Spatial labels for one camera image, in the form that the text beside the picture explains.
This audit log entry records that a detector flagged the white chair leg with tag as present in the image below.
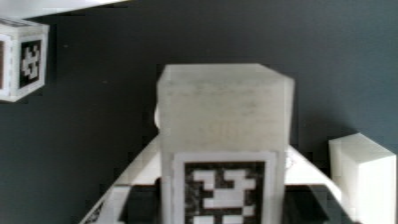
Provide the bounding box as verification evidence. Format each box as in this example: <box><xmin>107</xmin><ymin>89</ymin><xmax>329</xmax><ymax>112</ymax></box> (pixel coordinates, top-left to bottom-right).
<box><xmin>158</xmin><ymin>64</ymin><xmax>295</xmax><ymax>224</ymax></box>
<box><xmin>329</xmin><ymin>133</ymin><xmax>398</xmax><ymax>224</ymax></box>

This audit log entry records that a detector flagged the white tagged cube nut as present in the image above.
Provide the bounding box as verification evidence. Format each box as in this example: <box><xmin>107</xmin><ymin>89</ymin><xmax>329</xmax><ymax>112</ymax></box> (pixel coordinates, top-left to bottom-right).
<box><xmin>0</xmin><ymin>17</ymin><xmax>50</xmax><ymax>102</ymax></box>

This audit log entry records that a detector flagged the white marker base plate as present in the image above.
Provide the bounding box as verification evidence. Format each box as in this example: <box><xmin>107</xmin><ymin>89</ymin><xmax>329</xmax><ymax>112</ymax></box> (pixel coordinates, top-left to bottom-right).
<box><xmin>0</xmin><ymin>0</ymin><xmax>127</xmax><ymax>19</ymax></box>

